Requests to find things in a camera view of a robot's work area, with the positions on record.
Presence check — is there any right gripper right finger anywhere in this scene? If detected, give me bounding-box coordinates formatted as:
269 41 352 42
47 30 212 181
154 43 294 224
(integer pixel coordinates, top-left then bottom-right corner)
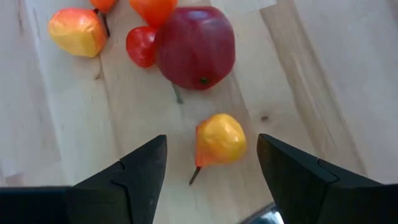
256 133 398 224

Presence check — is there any small red toy cherry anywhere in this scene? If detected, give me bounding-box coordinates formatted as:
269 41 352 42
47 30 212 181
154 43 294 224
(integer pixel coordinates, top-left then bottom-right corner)
126 26 158 68

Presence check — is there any small dark red toy plum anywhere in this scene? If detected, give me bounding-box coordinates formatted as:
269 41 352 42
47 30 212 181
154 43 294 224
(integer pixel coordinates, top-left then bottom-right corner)
154 6 236 91

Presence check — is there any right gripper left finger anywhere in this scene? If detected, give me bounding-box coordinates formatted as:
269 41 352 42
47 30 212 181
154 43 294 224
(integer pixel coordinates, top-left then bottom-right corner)
0 134 168 224

